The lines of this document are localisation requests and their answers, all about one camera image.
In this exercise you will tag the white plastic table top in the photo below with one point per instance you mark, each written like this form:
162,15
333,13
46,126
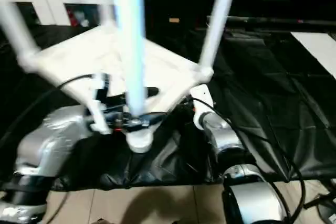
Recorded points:
78,58

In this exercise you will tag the white plastic table leg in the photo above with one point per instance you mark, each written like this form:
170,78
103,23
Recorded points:
107,11
218,24
15,32
131,37

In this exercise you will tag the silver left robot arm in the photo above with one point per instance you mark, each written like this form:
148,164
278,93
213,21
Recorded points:
52,134

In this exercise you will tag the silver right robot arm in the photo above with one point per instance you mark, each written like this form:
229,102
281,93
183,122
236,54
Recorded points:
249,203

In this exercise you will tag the black glossy mat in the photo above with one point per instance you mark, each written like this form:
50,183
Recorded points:
262,103

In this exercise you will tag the small yellow label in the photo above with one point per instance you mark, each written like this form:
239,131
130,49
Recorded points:
173,20

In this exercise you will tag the small red box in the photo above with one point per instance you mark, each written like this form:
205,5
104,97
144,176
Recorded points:
71,15

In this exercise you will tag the long black bar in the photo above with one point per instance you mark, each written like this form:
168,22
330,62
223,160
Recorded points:
262,20

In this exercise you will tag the flat white board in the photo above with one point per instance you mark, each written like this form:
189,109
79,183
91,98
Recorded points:
317,48

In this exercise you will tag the black floor rod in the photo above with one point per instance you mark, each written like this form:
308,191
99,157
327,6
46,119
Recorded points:
319,200

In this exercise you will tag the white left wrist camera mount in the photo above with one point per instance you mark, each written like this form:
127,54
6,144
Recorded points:
101,119

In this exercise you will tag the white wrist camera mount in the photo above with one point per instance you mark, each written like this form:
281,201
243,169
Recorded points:
202,95
101,119

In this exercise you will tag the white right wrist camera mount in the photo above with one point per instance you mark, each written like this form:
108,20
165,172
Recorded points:
202,95

